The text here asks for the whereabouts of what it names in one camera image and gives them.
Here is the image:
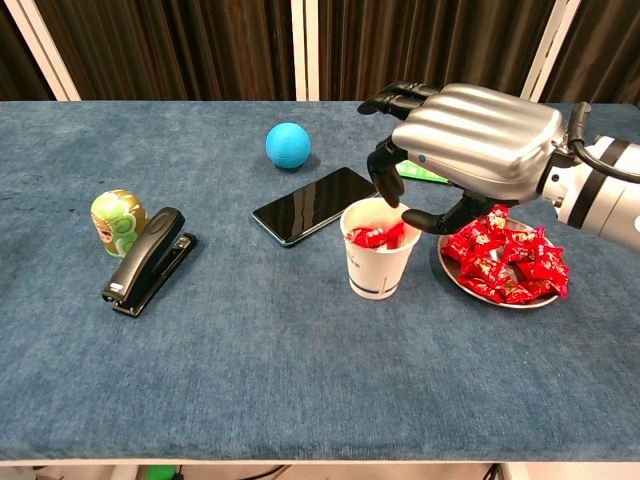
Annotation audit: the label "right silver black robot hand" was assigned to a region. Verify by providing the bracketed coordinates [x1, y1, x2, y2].
[356, 82, 565, 236]

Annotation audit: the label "silver metal plate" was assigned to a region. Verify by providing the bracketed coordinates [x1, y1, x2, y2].
[437, 215, 562, 310]

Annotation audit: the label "white paper cup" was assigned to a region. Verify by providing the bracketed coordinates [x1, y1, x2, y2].
[339, 197, 424, 301]

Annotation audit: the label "green sachet packet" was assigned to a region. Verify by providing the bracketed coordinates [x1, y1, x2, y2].
[397, 160, 451, 185]

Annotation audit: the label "black smartphone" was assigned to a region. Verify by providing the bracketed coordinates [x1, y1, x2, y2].
[251, 166, 380, 248]

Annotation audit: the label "blue ball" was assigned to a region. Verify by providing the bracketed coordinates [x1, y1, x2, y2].
[264, 121, 312, 170]

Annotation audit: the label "blue tablecloth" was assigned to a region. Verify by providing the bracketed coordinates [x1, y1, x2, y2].
[0, 100, 640, 464]

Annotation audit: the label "black stapler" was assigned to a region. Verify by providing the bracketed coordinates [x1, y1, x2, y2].
[101, 206, 198, 318]

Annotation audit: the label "white frame post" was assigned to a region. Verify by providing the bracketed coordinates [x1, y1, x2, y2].
[291, 0, 321, 102]
[522, 0, 585, 101]
[3, 0, 82, 102]

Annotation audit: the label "black cable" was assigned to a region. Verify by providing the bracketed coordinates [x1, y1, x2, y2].
[239, 464, 294, 480]

